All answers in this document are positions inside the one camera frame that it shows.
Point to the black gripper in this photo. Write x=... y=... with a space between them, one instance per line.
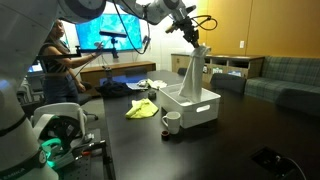
x=191 y=34

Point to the white towel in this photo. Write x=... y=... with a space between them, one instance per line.
x=191 y=87

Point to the yellow towel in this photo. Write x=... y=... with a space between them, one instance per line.
x=140 y=109

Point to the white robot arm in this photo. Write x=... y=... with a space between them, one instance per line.
x=24 y=26

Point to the white plastic container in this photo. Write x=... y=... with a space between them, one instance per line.
x=192 y=113

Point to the white crumpled paper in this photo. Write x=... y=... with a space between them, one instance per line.
x=155 y=84

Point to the black office chair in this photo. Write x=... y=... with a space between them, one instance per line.
x=228 y=82

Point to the wooden cabinet shelf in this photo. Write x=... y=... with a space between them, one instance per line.
x=239 y=65

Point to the white mug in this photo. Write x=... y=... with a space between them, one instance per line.
x=172 y=121

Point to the black bag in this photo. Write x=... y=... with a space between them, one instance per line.
x=113 y=89

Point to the green plaid sofa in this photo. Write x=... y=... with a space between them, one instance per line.
x=291 y=82

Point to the standing person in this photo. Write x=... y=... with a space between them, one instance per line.
x=60 y=84

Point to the white VR headset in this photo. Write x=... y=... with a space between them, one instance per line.
x=60 y=128

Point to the wall monitor screen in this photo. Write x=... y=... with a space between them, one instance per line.
x=121 y=32

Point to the table cable port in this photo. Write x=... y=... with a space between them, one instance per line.
x=273 y=162

